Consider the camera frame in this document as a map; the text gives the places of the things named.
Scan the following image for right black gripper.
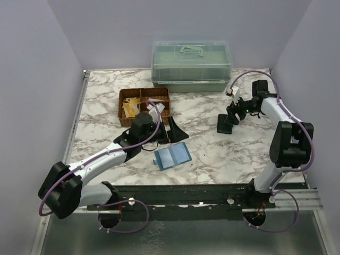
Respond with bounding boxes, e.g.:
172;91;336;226
224;94;259;126

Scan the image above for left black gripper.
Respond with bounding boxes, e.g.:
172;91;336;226
140;117;189;146

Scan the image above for black leather card holder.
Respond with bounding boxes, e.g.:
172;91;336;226
217;114;233;134

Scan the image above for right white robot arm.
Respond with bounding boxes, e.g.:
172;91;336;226
223;80;313;208

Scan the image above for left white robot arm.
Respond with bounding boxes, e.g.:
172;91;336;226
38;113;189;219

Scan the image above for blue plastic card sleeve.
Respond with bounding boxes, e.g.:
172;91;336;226
153;142;192;171

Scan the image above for gold cards in tray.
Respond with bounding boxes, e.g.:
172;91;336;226
123;97;140;118

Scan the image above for brown wicker divided tray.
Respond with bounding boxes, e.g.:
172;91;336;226
118;87;171;127

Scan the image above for green clear-lid storage box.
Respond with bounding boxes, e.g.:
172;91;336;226
151;41;233;92

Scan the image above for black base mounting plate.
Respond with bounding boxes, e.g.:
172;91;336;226
87;184;275;222

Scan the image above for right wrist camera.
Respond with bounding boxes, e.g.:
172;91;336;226
226;87;240;104

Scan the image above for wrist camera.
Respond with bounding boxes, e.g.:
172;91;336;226
147;103;165;122
226;87;240;104

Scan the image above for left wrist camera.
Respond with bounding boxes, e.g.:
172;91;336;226
147;103;165;122

